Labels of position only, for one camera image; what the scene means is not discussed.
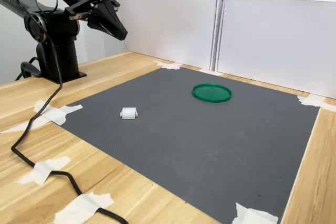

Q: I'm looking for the small white plastic terminal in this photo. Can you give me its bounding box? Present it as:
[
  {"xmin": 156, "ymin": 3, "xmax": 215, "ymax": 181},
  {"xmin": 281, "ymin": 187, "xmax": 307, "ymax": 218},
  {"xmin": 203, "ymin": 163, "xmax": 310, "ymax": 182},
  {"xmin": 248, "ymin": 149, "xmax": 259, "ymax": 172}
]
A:
[{"xmin": 120, "ymin": 106, "xmax": 139, "ymax": 120}]

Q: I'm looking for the round green lid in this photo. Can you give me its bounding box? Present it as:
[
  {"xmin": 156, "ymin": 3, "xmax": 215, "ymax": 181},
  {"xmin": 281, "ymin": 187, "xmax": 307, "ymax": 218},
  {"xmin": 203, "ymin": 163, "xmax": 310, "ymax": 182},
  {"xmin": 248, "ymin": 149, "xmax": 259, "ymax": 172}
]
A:
[{"xmin": 192, "ymin": 83, "xmax": 233, "ymax": 103}]

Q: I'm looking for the white tape piece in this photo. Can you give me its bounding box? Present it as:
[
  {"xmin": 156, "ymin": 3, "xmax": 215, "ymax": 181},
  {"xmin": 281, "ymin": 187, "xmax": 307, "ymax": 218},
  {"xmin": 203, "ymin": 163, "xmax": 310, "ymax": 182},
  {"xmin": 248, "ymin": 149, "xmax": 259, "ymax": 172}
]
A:
[
  {"xmin": 53, "ymin": 191, "xmax": 116, "ymax": 224},
  {"xmin": 232, "ymin": 202, "xmax": 279, "ymax": 224},
  {"xmin": 33, "ymin": 100, "xmax": 84, "ymax": 126},
  {"xmin": 17, "ymin": 155, "xmax": 72, "ymax": 186},
  {"xmin": 153, "ymin": 60, "xmax": 184, "ymax": 71},
  {"xmin": 296, "ymin": 93, "xmax": 336, "ymax": 111},
  {"xmin": 198, "ymin": 68, "xmax": 220, "ymax": 77}
]

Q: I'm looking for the dark grey mat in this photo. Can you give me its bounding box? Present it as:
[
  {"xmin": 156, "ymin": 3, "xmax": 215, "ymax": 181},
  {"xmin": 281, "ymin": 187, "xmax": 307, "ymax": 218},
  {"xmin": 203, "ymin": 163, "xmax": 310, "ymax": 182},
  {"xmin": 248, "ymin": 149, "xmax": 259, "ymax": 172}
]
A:
[{"xmin": 56, "ymin": 66, "xmax": 321, "ymax": 224}]

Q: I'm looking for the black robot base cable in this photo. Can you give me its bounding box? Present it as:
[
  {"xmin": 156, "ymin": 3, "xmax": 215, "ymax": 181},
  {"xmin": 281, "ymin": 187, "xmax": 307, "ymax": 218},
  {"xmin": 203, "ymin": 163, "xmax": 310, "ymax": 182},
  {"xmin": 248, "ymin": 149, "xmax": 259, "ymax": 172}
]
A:
[{"xmin": 15, "ymin": 56, "xmax": 44, "ymax": 81}]

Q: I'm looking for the black camera cable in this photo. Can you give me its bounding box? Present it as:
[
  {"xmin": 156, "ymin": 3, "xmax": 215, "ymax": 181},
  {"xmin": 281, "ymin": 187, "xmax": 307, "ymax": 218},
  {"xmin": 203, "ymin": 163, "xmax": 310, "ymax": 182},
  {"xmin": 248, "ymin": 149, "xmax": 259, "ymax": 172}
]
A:
[{"xmin": 10, "ymin": 0, "xmax": 129, "ymax": 224}]

